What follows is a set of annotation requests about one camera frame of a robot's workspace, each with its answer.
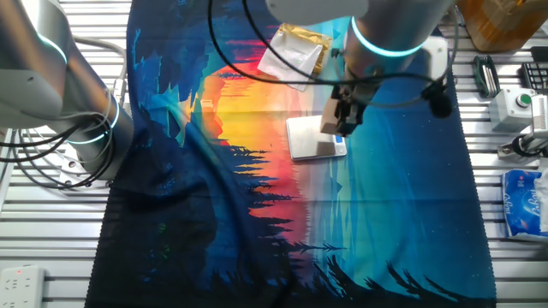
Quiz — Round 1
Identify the brown cardboard box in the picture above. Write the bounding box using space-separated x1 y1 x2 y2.
456 0 548 53

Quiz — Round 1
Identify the green hex key set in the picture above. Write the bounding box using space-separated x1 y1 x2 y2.
473 54 502 99

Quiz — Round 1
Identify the colourful sunset forest cloth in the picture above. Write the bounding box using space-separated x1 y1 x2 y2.
84 0 497 308

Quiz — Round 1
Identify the gold tissue packet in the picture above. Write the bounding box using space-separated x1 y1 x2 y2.
256 21 334 92

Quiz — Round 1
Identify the black base cable bundle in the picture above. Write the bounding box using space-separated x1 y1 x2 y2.
0 109 117 190

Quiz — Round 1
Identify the silver digital scale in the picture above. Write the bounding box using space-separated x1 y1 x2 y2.
285 114 348 162

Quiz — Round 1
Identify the white power strip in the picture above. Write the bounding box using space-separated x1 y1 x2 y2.
0 264 47 308

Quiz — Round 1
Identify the blue tissue pack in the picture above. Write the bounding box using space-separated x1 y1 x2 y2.
500 168 548 243

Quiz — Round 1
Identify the green button switch box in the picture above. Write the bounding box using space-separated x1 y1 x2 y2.
488 84 539 133

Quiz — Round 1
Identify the black round cable connector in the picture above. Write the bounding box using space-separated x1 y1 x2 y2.
421 80 454 120

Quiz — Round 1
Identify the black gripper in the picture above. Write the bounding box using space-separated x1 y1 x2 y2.
331 80 378 138

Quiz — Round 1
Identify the thick grey cable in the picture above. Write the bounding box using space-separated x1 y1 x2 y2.
71 36 129 108

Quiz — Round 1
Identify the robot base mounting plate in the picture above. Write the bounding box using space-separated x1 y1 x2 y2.
57 151 115 189

